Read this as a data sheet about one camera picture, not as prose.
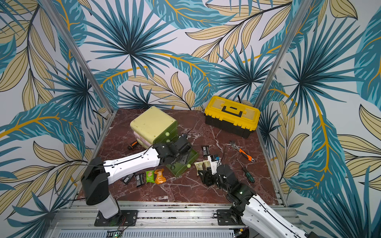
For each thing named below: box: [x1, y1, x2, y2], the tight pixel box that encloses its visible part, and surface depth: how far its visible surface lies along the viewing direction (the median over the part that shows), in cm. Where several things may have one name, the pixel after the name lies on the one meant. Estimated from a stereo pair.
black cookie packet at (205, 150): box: [200, 145, 211, 157], surface depth 99 cm
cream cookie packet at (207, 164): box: [202, 160, 211, 171], surface depth 92 cm
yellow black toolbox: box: [203, 95, 261, 139], surface depth 100 cm
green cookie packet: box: [145, 170, 156, 183], surface depth 87 cm
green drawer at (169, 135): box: [152, 119, 179, 144], surface depth 85 cm
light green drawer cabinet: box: [129, 106, 179, 150], surface depth 85 cm
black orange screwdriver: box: [127, 140, 138, 151], surface depth 99 cm
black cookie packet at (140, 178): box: [133, 171, 146, 187], surface depth 85 cm
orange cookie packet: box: [153, 168, 167, 185], surface depth 87 cm
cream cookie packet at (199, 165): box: [193, 161, 204, 171], surface depth 92 cm
